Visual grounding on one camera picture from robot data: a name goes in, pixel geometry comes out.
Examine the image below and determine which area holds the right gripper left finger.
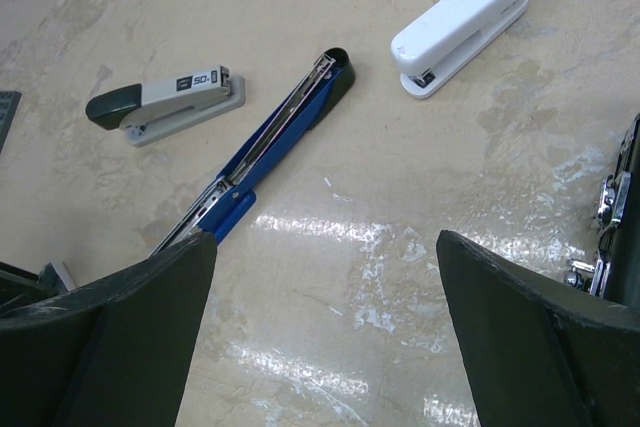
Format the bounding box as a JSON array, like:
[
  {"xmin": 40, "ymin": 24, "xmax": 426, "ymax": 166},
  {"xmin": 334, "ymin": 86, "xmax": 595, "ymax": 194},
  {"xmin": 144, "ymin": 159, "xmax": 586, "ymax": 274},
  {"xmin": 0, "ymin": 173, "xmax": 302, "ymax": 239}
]
[{"xmin": 1, "ymin": 232, "xmax": 217, "ymax": 426}]

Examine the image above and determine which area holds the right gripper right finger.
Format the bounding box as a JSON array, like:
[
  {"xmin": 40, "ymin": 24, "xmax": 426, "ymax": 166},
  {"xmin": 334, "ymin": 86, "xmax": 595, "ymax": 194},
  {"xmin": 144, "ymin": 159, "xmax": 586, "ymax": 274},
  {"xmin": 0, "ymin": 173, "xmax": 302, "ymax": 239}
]
[{"xmin": 436, "ymin": 230, "xmax": 639, "ymax": 426}]

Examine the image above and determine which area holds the blue black stapler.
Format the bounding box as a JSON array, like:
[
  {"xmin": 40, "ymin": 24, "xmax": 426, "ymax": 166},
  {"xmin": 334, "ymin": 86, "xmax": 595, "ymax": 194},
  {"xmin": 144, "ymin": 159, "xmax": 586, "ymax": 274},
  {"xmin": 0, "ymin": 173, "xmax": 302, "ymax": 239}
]
[{"xmin": 152, "ymin": 47, "xmax": 356, "ymax": 254}]

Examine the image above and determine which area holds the silver black stapler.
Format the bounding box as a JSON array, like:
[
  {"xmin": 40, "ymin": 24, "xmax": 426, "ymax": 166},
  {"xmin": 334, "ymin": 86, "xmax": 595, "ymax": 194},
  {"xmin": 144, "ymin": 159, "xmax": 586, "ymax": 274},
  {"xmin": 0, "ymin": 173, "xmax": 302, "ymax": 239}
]
[{"xmin": 85, "ymin": 65, "xmax": 246, "ymax": 147}]

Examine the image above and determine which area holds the white stapler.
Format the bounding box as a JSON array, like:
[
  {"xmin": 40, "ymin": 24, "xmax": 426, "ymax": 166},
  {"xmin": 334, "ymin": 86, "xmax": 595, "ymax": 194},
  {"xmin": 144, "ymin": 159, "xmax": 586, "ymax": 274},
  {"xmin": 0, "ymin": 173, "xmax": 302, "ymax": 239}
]
[{"xmin": 390, "ymin": 0, "xmax": 529, "ymax": 99}]

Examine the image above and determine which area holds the black case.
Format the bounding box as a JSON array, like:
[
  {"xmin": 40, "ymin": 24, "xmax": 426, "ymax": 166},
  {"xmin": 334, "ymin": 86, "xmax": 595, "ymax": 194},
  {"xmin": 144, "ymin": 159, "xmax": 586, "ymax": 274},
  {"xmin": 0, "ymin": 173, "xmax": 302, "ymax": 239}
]
[{"xmin": 564, "ymin": 118, "xmax": 639, "ymax": 309}]

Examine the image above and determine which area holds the grey lego baseplate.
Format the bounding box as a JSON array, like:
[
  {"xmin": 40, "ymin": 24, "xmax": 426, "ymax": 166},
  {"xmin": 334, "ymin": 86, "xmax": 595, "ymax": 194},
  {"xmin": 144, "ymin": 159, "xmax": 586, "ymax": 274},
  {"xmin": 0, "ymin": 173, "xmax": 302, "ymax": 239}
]
[{"xmin": 0, "ymin": 91, "xmax": 22, "ymax": 151}]

